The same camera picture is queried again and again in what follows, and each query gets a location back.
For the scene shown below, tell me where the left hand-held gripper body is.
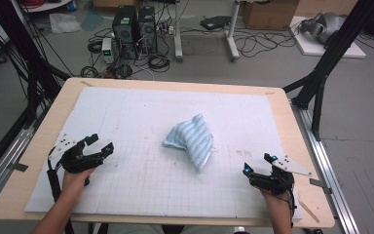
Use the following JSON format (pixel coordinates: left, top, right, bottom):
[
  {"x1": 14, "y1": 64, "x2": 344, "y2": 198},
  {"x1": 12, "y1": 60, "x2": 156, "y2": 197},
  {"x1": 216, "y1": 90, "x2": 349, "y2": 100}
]
[{"x1": 47, "y1": 132, "x2": 106, "y2": 175}]

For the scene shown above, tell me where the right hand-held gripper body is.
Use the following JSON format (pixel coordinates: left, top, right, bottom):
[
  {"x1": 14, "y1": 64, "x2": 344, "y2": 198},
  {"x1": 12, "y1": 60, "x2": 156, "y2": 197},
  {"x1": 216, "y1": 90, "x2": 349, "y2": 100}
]
[{"x1": 248, "y1": 155, "x2": 314, "y2": 197}]

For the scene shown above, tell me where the blue striped towel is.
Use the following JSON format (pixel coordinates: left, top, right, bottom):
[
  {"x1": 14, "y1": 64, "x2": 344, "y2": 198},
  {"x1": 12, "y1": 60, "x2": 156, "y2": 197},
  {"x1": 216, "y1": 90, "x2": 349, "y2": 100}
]
[{"x1": 161, "y1": 113, "x2": 214, "y2": 173}]

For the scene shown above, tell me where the person's left hand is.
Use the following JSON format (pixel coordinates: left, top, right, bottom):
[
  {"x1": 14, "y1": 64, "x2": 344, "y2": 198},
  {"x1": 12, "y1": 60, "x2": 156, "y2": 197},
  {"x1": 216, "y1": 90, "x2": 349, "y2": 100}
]
[{"x1": 61, "y1": 167, "x2": 95, "y2": 193}]

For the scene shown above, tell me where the wooden table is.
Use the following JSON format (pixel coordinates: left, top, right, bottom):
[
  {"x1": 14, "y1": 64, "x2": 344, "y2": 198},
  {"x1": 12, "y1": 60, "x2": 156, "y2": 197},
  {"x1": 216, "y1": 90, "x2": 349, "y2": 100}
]
[{"x1": 0, "y1": 77, "x2": 336, "y2": 228}]

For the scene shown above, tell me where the black tape piece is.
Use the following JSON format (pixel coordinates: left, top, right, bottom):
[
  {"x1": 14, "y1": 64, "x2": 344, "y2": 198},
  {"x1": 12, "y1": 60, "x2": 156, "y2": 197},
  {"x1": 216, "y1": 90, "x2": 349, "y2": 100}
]
[
  {"x1": 309, "y1": 177, "x2": 333, "y2": 195},
  {"x1": 8, "y1": 162, "x2": 29, "y2": 173}
]

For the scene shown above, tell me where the white grid mat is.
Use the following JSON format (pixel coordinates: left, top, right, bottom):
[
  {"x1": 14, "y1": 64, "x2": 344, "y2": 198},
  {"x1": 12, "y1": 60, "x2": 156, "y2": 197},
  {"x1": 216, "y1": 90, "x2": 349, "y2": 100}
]
[{"x1": 23, "y1": 86, "x2": 304, "y2": 220}]

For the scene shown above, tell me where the white power supply box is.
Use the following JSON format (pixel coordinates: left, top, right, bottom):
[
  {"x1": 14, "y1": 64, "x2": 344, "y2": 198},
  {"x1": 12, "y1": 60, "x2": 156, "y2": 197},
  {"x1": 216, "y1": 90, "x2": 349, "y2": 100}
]
[{"x1": 101, "y1": 37, "x2": 115, "y2": 64}]

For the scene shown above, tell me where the large black computer tower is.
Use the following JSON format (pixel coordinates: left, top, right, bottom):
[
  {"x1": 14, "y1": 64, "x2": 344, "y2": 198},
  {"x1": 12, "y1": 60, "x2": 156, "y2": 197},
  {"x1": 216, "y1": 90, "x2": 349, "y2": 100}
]
[{"x1": 111, "y1": 5, "x2": 139, "y2": 60}]

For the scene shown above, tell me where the white floor board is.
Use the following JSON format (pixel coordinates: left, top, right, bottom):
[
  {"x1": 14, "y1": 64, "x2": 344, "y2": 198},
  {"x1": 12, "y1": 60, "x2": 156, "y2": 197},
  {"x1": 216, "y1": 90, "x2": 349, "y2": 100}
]
[{"x1": 289, "y1": 16, "x2": 367, "y2": 59}]

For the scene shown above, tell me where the white plastic bag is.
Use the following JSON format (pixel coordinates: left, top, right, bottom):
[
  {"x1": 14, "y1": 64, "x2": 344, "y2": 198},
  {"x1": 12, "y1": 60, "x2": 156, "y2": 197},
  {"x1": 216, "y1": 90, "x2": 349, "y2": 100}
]
[{"x1": 49, "y1": 13, "x2": 83, "y2": 34}]

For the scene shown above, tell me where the slim black computer tower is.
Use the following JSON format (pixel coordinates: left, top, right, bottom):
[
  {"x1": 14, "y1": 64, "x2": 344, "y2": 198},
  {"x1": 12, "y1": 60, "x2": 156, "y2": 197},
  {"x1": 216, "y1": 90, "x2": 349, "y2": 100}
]
[{"x1": 137, "y1": 6, "x2": 159, "y2": 55}]

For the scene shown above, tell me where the white desk leg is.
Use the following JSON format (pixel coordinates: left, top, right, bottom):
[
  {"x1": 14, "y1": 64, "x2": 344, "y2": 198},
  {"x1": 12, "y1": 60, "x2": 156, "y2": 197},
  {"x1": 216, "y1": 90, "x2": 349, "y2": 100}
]
[
  {"x1": 225, "y1": 0, "x2": 242, "y2": 61},
  {"x1": 173, "y1": 0, "x2": 184, "y2": 62}
]

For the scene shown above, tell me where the grey headset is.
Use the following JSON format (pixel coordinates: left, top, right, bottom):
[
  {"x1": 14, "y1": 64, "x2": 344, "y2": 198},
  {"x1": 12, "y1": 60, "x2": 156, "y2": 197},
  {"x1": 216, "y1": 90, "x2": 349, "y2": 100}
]
[{"x1": 299, "y1": 12, "x2": 347, "y2": 45}]

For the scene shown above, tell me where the cardboard box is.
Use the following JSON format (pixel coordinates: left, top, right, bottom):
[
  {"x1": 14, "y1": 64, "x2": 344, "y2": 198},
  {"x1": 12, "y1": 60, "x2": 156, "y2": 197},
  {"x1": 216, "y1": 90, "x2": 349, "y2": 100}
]
[{"x1": 243, "y1": 0, "x2": 300, "y2": 31}]

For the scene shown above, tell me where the black flat device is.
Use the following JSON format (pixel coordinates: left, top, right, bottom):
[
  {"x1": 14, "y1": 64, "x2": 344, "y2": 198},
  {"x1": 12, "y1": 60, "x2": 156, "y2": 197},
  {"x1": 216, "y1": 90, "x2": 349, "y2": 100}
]
[{"x1": 200, "y1": 15, "x2": 232, "y2": 31}]

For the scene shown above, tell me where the aluminium rail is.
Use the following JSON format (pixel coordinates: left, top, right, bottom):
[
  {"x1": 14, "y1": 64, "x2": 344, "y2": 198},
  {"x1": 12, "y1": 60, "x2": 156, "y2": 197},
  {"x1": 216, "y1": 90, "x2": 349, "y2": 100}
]
[
  {"x1": 290, "y1": 100, "x2": 360, "y2": 234},
  {"x1": 0, "y1": 103, "x2": 47, "y2": 213}
]

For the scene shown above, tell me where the coiled black cable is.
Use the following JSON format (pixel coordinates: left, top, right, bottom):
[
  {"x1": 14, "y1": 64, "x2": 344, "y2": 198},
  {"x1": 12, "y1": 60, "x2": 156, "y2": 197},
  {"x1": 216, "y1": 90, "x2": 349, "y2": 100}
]
[{"x1": 147, "y1": 53, "x2": 171, "y2": 73}]

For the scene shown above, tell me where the black metal frame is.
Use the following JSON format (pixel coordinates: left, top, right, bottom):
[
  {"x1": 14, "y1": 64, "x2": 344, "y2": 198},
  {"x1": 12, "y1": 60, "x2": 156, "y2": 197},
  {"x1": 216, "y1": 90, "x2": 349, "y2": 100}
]
[
  {"x1": 281, "y1": 0, "x2": 374, "y2": 141},
  {"x1": 0, "y1": 0, "x2": 72, "y2": 131}
]

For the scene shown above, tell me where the tangle of floor cables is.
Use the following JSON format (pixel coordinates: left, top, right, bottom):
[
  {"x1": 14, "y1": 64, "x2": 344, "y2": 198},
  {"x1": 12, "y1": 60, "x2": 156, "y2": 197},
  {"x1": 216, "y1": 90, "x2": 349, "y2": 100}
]
[{"x1": 233, "y1": 28, "x2": 301, "y2": 59}]

